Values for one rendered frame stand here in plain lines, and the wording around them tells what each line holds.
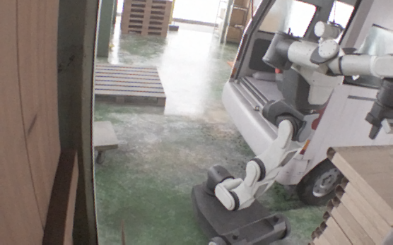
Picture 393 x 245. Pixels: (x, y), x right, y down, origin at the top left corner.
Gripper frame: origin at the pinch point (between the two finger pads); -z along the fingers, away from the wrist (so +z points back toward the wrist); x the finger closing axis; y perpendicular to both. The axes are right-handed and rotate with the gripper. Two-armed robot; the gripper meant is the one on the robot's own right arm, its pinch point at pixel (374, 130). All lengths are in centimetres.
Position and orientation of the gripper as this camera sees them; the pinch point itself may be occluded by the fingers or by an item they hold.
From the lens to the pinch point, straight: 104.4
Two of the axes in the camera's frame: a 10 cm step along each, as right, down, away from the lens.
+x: 9.5, 0.4, 3.1
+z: 1.8, -8.8, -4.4
